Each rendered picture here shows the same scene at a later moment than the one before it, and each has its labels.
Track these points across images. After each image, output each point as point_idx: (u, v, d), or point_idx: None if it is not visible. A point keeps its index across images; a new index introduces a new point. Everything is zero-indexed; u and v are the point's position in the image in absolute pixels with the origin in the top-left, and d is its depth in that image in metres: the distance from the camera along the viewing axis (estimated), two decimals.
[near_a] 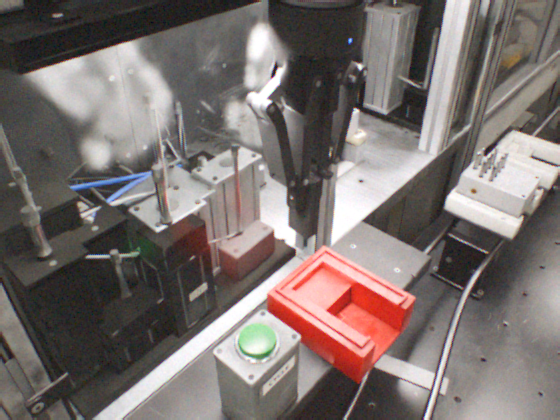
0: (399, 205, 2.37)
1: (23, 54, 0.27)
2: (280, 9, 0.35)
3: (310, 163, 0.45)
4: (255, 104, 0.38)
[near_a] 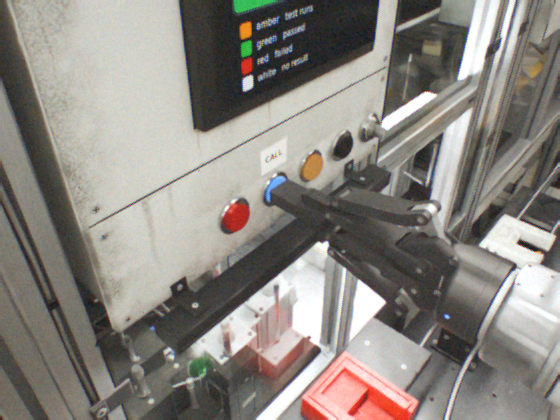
0: None
1: (181, 344, 0.43)
2: (505, 269, 0.37)
3: (343, 228, 0.45)
4: (431, 207, 0.39)
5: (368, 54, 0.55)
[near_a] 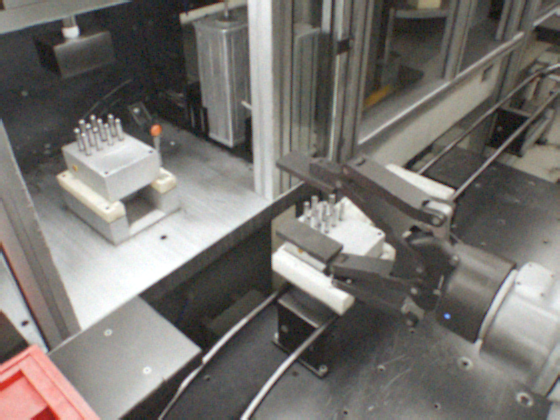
0: None
1: None
2: (505, 269, 0.37)
3: (351, 202, 0.43)
4: (448, 210, 0.38)
5: None
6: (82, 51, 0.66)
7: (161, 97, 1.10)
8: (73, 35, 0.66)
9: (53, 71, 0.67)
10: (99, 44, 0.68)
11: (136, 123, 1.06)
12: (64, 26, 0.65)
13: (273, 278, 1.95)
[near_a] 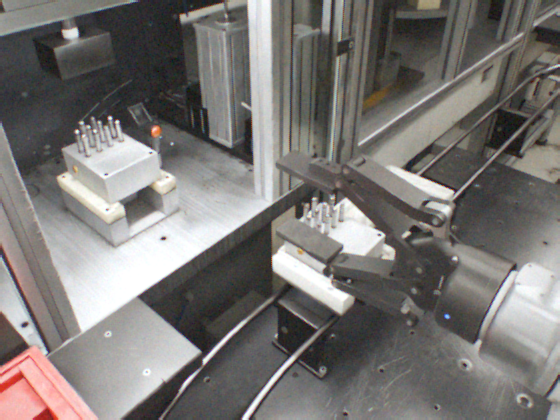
0: None
1: None
2: (505, 269, 0.37)
3: (351, 202, 0.43)
4: (448, 210, 0.38)
5: None
6: (82, 52, 0.66)
7: (161, 98, 1.10)
8: (73, 36, 0.66)
9: (53, 73, 0.67)
10: (99, 45, 0.68)
11: (136, 124, 1.06)
12: (64, 27, 0.65)
13: (273, 278, 1.95)
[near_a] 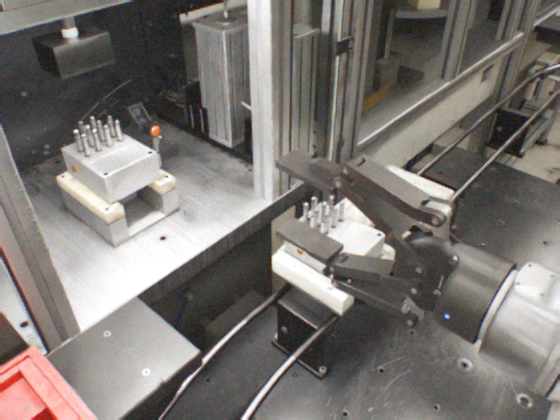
0: None
1: None
2: (505, 269, 0.37)
3: (351, 202, 0.43)
4: (448, 210, 0.38)
5: None
6: (81, 51, 0.66)
7: (161, 98, 1.10)
8: (72, 36, 0.66)
9: (52, 72, 0.66)
10: (99, 45, 0.68)
11: (136, 124, 1.06)
12: (63, 27, 0.65)
13: (273, 278, 1.95)
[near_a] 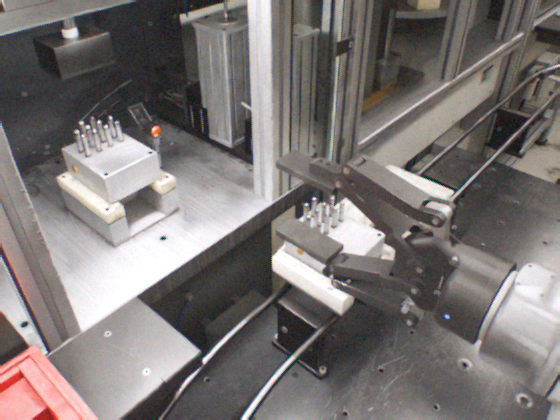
0: None
1: None
2: (505, 269, 0.37)
3: (351, 202, 0.43)
4: (448, 210, 0.38)
5: None
6: (82, 52, 0.66)
7: (161, 98, 1.10)
8: (73, 36, 0.66)
9: (53, 72, 0.67)
10: (99, 45, 0.68)
11: (136, 124, 1.06)
12: (64, 27, 0.65)
13: (273, 278, 1.95)
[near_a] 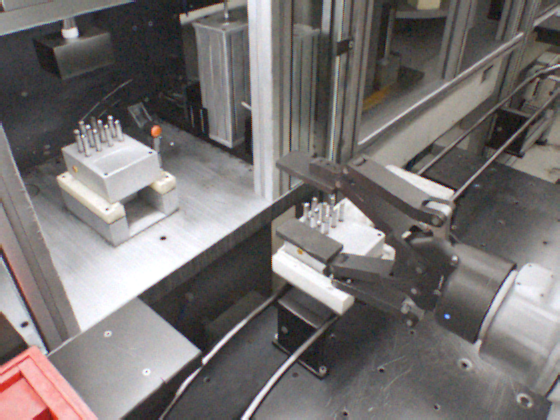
0: None
1: None
2: (505, 269, 0.37)
3: (351, 202, 0.43)
4: (448, 210, 0.38)
5: None
6: (82, 52, 0.66)
7: (161, 98, 1.10)
8: (73, 36, 0.66)
9: (52, 72, 0.67)
10: (99, 45, 0.68)
11: (136, 124, 1.06)
12: (64, 27, 0.65)
13: (273, 278, 1.95)
